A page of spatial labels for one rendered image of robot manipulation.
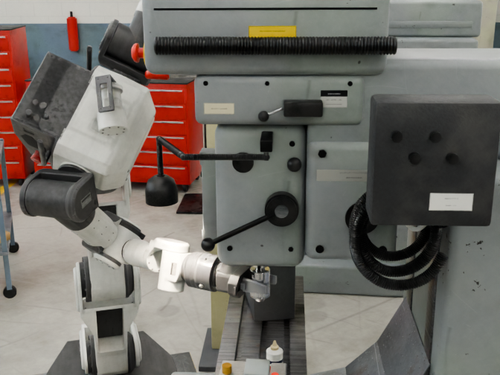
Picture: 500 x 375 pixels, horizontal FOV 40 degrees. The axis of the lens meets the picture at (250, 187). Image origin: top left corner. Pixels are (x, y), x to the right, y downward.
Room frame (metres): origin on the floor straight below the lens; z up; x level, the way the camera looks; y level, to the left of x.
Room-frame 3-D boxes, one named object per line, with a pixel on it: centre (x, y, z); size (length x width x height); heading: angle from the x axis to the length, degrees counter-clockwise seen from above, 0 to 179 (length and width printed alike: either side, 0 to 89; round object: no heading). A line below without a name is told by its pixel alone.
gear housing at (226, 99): (1.45, -0.06, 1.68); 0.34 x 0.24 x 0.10; 87
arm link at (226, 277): (1.49, 0.06, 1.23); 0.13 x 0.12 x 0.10; 155
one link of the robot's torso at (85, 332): (2.12, 0.49, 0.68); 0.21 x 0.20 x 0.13; 15
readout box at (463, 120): (1.10, -0.30, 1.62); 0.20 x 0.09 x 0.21; 87
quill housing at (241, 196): (1.45, -0.03, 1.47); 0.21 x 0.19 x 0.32; 177
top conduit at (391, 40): (1.31, -0.05, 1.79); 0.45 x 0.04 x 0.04; 87
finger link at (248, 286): (1.43, -0.01, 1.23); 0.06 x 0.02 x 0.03; 65
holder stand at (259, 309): (1.88, -0.05, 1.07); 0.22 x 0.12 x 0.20; 8
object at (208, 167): (1.46, 0.09, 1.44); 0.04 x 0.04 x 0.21; 87
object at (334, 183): (1.44, -0.22, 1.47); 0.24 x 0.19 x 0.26; 177
